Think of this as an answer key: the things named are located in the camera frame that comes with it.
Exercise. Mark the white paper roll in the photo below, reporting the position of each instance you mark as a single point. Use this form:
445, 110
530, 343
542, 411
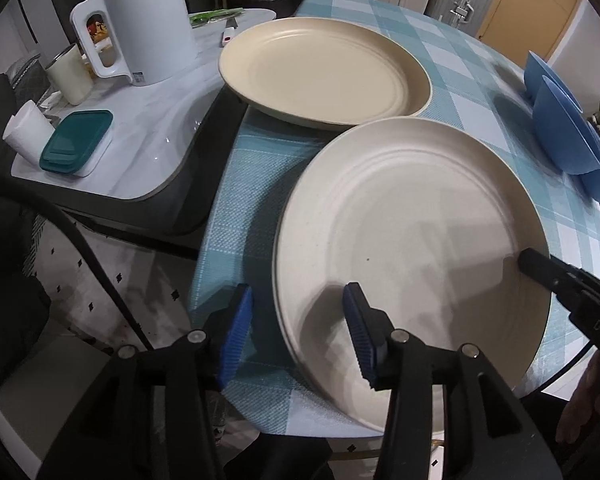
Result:
27, 132

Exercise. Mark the teal lidded container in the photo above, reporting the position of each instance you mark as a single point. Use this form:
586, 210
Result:
75, 142

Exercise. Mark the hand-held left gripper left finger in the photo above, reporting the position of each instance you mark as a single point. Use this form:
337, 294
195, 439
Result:
236, 335

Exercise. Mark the white marble side table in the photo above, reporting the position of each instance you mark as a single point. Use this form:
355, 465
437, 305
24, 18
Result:
160, 125

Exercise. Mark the tan wooden door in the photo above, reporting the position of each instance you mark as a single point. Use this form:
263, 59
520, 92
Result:
525, 5

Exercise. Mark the white patterned rug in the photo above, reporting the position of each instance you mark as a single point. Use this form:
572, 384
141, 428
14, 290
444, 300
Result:
145, 290

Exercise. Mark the dark cloth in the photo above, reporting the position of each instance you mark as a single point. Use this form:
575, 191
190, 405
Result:
0, 110

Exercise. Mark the white box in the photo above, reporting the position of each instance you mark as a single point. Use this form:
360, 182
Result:
40, 400

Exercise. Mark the white electric kettle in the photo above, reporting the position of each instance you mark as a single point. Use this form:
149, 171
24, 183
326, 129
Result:
145, 25

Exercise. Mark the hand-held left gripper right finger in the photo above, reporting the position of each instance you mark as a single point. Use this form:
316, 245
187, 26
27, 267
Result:
359, 335

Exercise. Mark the person's right hand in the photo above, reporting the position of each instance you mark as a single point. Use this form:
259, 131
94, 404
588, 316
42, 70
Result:
587, 400

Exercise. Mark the cream round plate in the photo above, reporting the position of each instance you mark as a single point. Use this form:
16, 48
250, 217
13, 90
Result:
410, 240
325, 65

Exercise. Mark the green packet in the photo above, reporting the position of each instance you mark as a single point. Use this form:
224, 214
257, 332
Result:
212, 16

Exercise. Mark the teal checkered tablecloth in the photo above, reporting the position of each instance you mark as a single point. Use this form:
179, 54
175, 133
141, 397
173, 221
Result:
260, 175

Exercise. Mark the cream cup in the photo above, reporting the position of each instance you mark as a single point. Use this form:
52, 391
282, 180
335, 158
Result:
70, 77

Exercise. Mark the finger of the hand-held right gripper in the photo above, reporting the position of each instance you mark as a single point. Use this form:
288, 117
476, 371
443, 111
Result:
545, 267

